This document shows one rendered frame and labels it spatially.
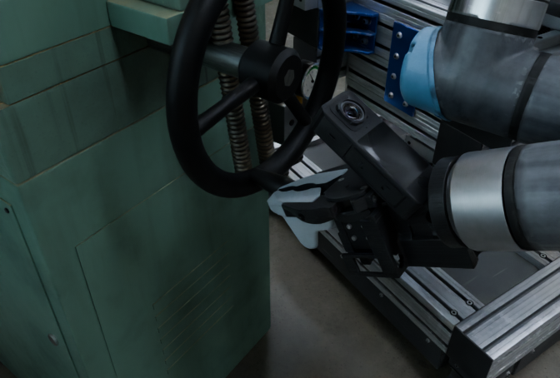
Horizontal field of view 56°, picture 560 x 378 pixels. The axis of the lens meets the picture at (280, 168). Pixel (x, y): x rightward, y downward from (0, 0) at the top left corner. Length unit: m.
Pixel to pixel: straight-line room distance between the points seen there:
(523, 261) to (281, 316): 0.57
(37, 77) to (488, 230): 0.45
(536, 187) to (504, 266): 0.90
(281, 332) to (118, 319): 0.56
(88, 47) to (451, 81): 0.38
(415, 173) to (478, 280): 0.80
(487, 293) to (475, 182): 0.82
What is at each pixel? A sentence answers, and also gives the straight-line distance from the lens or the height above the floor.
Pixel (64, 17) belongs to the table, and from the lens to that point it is 0.60.
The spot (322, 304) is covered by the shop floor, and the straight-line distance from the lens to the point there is 1.37.
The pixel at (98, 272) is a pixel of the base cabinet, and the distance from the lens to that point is 0.76.
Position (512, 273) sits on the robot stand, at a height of 0.21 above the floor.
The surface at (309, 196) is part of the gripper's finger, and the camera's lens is 0.48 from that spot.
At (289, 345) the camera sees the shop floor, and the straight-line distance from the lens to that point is 1.29.
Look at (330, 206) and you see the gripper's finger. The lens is 0.44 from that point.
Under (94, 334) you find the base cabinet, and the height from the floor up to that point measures 0.42.
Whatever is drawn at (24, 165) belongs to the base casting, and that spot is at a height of 0.73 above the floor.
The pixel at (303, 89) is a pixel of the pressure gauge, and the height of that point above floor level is 0.65.
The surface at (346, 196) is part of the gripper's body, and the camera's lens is 0.44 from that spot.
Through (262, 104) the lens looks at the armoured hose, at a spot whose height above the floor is 0.73.
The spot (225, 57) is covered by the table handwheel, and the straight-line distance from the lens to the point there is 0.58.
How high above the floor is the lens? 1.06
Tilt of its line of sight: 36 degrees down
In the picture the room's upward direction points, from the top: straight up
